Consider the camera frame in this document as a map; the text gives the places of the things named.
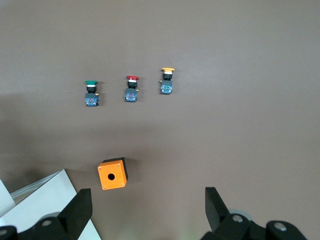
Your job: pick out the white drawer cabinet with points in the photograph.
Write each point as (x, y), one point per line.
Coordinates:
(50, 212)

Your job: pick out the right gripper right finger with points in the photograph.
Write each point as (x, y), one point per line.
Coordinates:
(217, 212)

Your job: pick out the green mushroom push button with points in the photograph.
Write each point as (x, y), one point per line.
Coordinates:
(91, 98)

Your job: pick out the yellow mushroom push button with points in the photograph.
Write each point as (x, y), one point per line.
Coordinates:
(166, 86)

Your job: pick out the orange button enclosure box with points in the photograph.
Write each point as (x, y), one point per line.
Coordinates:
(112, 182)

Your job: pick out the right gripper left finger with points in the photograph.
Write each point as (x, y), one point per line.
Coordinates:
(75, 212)

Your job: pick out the red mushroom push button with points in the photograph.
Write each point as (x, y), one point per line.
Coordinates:
(131, 95)

